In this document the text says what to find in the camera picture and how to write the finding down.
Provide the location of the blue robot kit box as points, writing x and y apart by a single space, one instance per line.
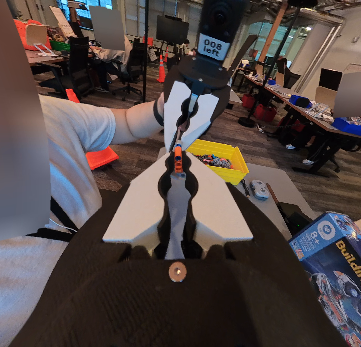
332 268

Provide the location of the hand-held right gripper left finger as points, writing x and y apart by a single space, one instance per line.
135 211

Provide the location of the person's white shirt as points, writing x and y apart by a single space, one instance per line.
70 155

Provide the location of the orange crate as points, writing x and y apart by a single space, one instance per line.
21 33

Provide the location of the orange traffic cone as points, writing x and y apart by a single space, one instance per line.
101 157
161 73
72 97
167 54

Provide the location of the black pole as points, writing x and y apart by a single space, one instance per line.
145 42

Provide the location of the black wrist band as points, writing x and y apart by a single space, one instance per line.
155 112

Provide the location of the orange connector brick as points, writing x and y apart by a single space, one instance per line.
178 160

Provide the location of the wooden edged long desk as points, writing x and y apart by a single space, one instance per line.
282 91

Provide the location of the wooden sheet stand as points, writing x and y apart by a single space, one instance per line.
36 35

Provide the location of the black floor lamp stand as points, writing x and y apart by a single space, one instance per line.
303 2

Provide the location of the grey remote control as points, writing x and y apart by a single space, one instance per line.
259 190

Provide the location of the yellow parts bin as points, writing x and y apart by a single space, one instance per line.
225 177

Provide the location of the blue parts bin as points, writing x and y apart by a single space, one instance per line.
300 100
347 125

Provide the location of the red plastic container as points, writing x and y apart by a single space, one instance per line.
265 114
248 101

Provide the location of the person's left hand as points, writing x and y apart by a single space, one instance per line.
161 105

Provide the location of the pile of brick pieces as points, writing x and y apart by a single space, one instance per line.
217 162

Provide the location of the black office chair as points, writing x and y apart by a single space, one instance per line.
80 64
135 64

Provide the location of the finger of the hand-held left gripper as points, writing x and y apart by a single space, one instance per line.
206 109
173 104

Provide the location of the black television screen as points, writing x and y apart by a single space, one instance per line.
172 29

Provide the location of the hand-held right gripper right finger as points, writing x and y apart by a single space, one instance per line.
220 211

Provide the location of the person's left forearm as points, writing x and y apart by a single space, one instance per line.
132 126

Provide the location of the black box with green light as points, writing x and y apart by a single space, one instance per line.
299 220

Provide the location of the green parts bin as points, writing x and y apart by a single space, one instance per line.
60 46

